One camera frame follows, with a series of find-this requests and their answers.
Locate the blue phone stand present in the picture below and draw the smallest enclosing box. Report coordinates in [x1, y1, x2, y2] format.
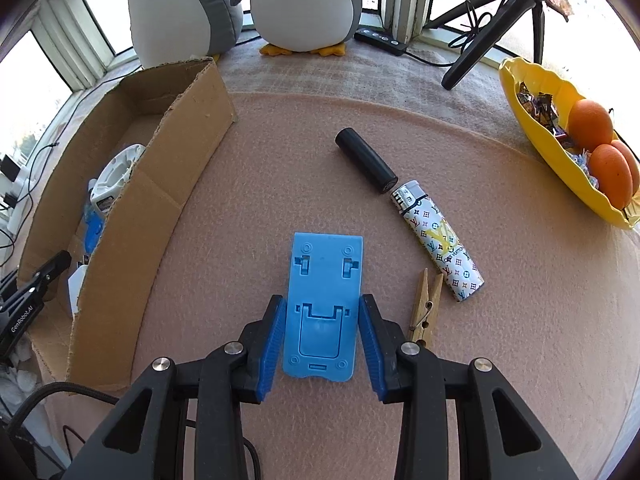
[282, 232, 365, 383]

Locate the white patterned lighter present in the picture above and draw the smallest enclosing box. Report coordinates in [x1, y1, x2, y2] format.
[389, 180, 485, 302]

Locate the large grey penguin plush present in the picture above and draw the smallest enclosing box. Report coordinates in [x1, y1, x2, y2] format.
[121, 0, 246, 68]

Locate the black tripod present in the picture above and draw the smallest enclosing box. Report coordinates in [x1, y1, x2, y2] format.
[425, 0, 571, 91]

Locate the thick black cable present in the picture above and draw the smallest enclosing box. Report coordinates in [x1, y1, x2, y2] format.
[10, 382, 118, 443]

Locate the wooden clothespin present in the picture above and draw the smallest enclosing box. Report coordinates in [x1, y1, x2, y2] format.
[406, 267, 445, 348]

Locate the white plug-in vaporizer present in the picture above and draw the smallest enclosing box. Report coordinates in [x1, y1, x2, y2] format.
[89, 144, 147, 213]

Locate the small grey penguin plush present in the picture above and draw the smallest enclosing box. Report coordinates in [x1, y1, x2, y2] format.
[231, 0, 390, 57]

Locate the pink blanket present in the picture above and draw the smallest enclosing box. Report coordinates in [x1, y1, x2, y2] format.
[30, 35, 640, 480]

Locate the black cable with plug end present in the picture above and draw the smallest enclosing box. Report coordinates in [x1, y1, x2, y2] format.
[22, 142, 60, 171]

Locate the white crumpled plastic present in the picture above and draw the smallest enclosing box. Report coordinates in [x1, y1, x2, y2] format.
[0, 340, 47, 421]

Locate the white power strip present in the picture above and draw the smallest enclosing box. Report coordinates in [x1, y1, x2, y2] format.
[7, 172, 32, 231]

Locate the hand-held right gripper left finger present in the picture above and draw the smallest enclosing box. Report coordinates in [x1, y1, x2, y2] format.
[62, 295, 287, 480]

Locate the black power strip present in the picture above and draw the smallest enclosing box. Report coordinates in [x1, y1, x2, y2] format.
[354, 27, 408, 56]

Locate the pile of wrapped candies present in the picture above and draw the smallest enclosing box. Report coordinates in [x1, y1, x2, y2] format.
[517, 80, 601, 188]

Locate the blue plastic item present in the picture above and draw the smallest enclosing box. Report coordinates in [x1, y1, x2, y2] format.
[82, 179, 108, 256]

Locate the orange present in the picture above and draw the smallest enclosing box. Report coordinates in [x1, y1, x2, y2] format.
[568, 100, 615, 152]
[612, 140, 640, 198]
[589, 144, 633, 211]

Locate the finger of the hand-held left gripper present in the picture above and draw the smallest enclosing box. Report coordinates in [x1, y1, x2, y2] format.
[0, 251, 72, 313]

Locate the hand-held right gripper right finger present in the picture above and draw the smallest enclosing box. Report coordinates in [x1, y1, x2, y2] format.
[359, 295, 578, 480]

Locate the brown cardboard box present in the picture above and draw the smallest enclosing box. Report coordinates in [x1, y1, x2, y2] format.
[17, 56, 238, 396]

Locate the yellow bowl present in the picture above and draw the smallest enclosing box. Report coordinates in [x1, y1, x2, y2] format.
[498, 56, 640, 231]

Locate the thin black tripod cable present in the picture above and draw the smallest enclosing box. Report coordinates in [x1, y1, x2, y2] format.
[405, 0, 501, 67]

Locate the black cylinder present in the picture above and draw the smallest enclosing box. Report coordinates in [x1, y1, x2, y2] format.
[335, 128, 398, 194]

